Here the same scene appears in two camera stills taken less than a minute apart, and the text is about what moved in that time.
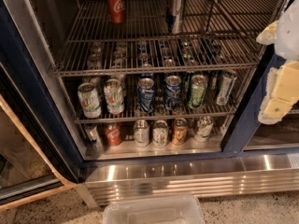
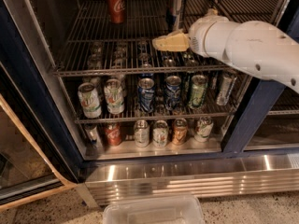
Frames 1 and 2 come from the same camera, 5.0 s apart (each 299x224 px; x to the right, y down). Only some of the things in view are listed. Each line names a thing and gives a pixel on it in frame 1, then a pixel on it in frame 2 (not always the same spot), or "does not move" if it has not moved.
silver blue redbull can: (175, 17) does not move
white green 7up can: (89, 100) does not move
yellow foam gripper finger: (268, 35) to (212, 12)
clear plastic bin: (178, 209) does not move
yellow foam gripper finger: (280, 93) to (175, 41)
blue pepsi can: (146, 95) does not move
